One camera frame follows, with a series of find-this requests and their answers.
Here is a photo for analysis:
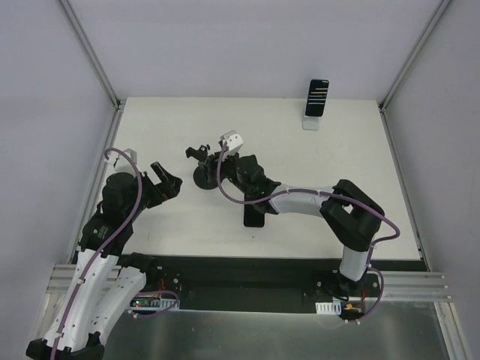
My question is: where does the aluminium frame post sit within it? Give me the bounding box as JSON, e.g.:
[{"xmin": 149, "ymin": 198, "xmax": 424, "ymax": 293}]
[
  {"xmin": 378, "ymin": 0, "xmax": 454, "ymax": 114},
  {"xmin": 56, "ymin": 0, "xmax": 122, "ymax": 110}
]

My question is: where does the white phone stand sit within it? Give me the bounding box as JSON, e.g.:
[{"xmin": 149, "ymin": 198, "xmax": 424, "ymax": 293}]
[{"xmin": 302, "ymin": 115, "xmax": 320, "ymax": 131}]

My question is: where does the white cable duct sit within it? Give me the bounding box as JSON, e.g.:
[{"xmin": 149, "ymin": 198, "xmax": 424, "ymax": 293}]
[
  {"xmin": 130, "ymin": 296, "xmax": 180, "ymax": 312},
  {"xmin": 315, "ymin": 301, "xmax": 342, "ymax": 316}
]

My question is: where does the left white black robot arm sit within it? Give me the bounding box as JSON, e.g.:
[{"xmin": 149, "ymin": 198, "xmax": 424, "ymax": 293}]
[{"xmin": 25, "ymin": 162, "xmax": 182, "ymax": 359}]

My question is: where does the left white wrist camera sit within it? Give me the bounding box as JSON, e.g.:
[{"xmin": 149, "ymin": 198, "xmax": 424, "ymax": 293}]
[{"xmin": 113, "ymin": 148, "xmax": 137, "ymax": 176}]

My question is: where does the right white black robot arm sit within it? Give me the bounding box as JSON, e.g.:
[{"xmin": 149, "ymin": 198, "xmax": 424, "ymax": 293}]
[{"xmin": 205, "ymin": 152, "xmax": 385, "ymax": 296}]

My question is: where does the black round stand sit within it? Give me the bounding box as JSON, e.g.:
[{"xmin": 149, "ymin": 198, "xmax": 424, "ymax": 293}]
[{"xmin": 193, "ymin": 152, "xmax": 220, "ymax": 190}]

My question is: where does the left aluminium frame post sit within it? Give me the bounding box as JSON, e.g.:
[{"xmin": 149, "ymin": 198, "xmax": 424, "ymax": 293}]
[{"xmin": 56, "ymin": 0, "xmax": 122, "ymax": 110}]

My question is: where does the left white cable duct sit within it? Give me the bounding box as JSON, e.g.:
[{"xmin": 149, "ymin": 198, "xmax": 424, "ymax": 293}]
[{"xmin": 130, "ymin": 296, "xmax": 180, "ymax": 312}]

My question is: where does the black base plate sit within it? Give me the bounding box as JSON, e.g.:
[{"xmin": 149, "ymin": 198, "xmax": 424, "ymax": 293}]
[{"xmin": 114, "ymin": 253, "xmax": 382, "ymax": 311}]

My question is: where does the right aluminium frame post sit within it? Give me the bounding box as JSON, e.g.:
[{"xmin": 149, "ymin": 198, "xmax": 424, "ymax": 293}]
[{"xmin": 378, "ymin": 0, "xmax": 454, "ymax": 114}]

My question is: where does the right white cable duct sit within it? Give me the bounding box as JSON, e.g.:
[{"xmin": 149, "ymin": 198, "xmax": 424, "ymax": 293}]
[{"xmin": 315, "ymin": 301, "xmax": 342, "ymax": 316}]

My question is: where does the black clamp mount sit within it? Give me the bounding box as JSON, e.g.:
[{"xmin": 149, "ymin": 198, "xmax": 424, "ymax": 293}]
[{"xmin": 185, "ymin": 145, "xmax": 210, "ymax": 161}]

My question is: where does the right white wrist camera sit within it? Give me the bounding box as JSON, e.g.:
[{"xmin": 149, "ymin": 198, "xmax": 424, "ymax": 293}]
[{"xmin": 220, "ymin": 130, "xmax": 244, "ymax": 157}]

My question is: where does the blue edged black phone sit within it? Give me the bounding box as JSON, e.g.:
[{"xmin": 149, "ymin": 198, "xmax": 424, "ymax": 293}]
[{"xmin": 304, "ymin": 79, "xmax": 329, "ymax": 117}]

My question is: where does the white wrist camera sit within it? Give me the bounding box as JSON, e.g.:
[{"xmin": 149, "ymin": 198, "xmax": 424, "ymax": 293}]
[
  {"xmin": 220, "ymin": 130, "xmax": 244, "ymax": 157},
  {"xmin": 113, "ymin": 148, "xmax": 137, "ymax": 176}
]

